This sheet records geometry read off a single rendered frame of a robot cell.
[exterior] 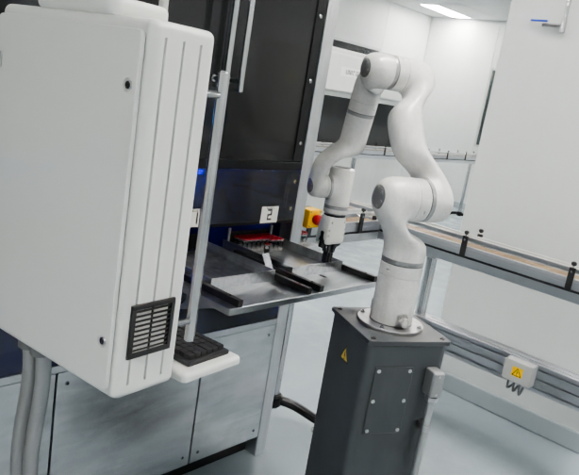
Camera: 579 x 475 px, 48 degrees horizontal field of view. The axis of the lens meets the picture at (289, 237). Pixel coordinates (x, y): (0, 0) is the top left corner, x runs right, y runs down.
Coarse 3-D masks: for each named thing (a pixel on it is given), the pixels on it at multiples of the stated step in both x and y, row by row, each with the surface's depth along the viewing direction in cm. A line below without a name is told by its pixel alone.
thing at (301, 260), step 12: (288, 240) 245; (252, 252) 221; (276, 252) 238; (288, 252) 241; (300, 252) 241; (312, 252) 237; (276, 264) 214; (288, 264) 224; (300, 264) 227; (312, 264) 216; (324, 264) 221; (336, 264) 226
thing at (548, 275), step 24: (432, 240) 290; (456, 240) 289; (480, 240) 277; (456, 264) 283; (480, 264) 275; (504, 264) 268; (528, 264) 264; (552, 264) 257; (576, 264) 248; (552, 288) 255; (576, 288) 249
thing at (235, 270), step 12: (192, 252) 220; (216, 252) 221; (228, 252) 217; (192, 264) 206; (216, 264) 210; (228, 264) 213; (240, 264) 213; (252, 264) 209; (204, 276) 186; (216, 276) 198; (228, 276) 189; (240, 276) 192; (252, 276) 196; (264, 276) 200
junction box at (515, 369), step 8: (512, 360) 265; (520, 360) 266; (504, 368) 268; (512, 368) 265; (520, 368) 263; (528, 368) 261; (536, 368) 261; (504, 376) 268; (512, 376) 266; (520, 376) 263; (528, 376) 261; (520, 384) 264; (528, 384) 261
